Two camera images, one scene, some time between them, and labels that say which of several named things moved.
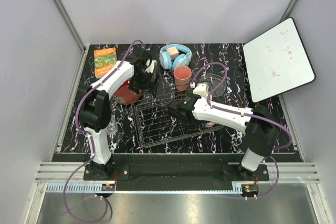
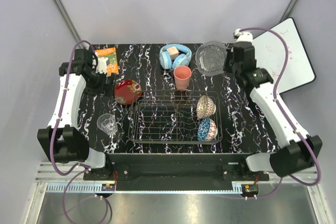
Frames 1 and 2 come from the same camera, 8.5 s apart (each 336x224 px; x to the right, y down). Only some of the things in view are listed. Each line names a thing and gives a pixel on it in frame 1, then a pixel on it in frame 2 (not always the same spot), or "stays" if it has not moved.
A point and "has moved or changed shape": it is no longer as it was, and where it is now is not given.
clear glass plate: x=214 y=80 -> x=210 y=57
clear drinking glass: x=113 y=126 stays
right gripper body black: x=193 y=121 -> x=233 y=67
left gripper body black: x=142 y=82 -> x=96 y=85
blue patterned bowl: x=208 y=124 has moved or changed shape
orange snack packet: x=103 y=59 stays
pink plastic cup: x=182 y=75 stays
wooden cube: x=173 y=52 stays
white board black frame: x=277 y=62 stays
